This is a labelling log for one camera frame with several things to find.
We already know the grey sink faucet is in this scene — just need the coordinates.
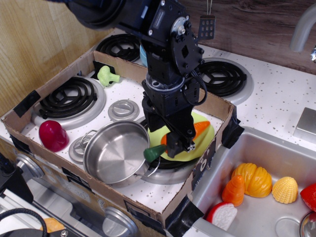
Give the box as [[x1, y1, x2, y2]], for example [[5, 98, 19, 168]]
[[289, 4, 316, 52]]

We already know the light green toy broccoli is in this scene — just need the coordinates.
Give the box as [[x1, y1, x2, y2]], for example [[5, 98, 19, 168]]
[[97, 66, 120, 86]]

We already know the brown cardboard fence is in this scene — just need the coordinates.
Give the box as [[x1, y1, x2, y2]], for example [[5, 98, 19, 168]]
[[3, 51, 237, 237]]

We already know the black burner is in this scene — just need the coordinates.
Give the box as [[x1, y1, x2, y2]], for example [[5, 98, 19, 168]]
[[135, 116, 201, 185], [32, 76, 106, 130], [198, 58, 254, 105], [94, 34, 141, 62]]

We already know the silver oven front dial right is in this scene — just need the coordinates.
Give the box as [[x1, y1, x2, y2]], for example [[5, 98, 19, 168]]
[[102, 207, 138, 237]]

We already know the dark red toy vegetable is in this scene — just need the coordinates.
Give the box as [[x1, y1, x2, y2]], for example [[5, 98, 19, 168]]
[[39, 120, 69, 152]]

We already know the silver oven dial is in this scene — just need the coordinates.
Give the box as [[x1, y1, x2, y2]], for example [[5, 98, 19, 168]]
[[102, 207, 138, 237], [16, 154, 44, 182]]

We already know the silver oven front dial left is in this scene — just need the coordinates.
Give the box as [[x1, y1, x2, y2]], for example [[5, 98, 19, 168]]
[[16, 154, 44, 182]]

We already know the red toy pepper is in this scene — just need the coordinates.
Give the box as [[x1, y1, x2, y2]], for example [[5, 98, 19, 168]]
[[300, 183, 316, 212]]

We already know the silver stove knob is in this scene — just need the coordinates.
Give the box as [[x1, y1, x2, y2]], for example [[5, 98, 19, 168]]
[[108, 99, 140, 121], [69, 135, 92, 165]]

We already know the silver metal sink basin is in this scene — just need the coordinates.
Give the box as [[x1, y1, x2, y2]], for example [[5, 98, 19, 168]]
[[187, 127, 316, 237]]

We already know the black front right burner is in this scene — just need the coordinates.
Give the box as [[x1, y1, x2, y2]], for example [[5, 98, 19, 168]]
[[135, 116, 201, 185]]

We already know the yellow object bottom left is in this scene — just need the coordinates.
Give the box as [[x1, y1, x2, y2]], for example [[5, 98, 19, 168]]
[[44, 217, 65, 233]]

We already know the light blue plastic bowl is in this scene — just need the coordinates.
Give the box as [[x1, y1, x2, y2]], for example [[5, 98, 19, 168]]
[[139, 45, 148, 67]]

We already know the silver sink drain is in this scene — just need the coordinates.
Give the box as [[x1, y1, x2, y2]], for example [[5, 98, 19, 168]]
[[275, 218, 299, 237]]

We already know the orange yellow toy pumpkin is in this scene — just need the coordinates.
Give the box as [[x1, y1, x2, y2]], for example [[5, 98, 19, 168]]
[[231, 163, 273, 198]]

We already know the black back left burner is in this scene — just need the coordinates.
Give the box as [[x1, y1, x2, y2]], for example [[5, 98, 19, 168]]
[[94, 34, 141, 62]]

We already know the black cable bottom left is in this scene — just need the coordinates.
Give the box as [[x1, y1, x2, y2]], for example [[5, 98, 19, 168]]
[[0, 208, 48, 234]]

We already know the stainless steel pot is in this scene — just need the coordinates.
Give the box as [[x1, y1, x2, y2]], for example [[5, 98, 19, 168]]
[[80, 120, 160, 187]]

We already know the black front left burner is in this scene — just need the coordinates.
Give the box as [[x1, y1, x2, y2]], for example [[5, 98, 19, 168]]
[[32, 76, 106, 130]]

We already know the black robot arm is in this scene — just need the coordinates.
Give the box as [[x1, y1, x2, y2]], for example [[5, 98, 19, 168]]
[[65, 0, 205, 157]]

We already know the red white toy slice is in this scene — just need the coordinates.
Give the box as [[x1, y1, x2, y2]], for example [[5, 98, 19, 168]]
[[206, 201, 237, 231]]

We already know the silver square faucet base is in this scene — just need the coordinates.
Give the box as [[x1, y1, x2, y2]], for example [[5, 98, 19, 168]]
[[293, 107, 316, 144]]

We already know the black clamp left edge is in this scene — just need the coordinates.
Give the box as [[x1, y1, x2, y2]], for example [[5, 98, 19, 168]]
[[0, 154, 34, 203]]

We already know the silver front stove knob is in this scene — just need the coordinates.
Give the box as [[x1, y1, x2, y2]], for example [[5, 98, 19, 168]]
[[69, 135, 92, 165]]

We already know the light green plastic plate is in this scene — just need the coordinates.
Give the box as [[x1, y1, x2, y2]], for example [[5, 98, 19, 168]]
[[148, 112, 215, 162]]

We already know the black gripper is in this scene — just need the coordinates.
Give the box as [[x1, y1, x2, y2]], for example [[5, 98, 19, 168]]
[[142, 76, 200, 158]]

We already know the orange toy carrot green stem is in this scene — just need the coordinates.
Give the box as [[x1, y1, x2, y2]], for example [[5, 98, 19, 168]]
[[144, 144, 167, 162]]

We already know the black back right burner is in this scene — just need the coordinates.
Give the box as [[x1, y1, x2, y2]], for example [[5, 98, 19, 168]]
[[198, 58, 254, 105]]

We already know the silver centre stove knob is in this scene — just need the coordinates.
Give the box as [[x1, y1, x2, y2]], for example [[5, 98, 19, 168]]
[[108, 99, 140, 121]]

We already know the hanging silver slotted spatula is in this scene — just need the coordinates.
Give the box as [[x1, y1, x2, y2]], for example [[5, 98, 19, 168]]
[[198, 0, 216, 40]]

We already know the small orange toy carrot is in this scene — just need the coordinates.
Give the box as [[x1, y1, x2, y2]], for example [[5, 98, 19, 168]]
[[221, 175, 245, 207]]

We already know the yellow toy corn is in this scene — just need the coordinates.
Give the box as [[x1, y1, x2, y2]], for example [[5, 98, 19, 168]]
[[272, 176, 298, 204]]

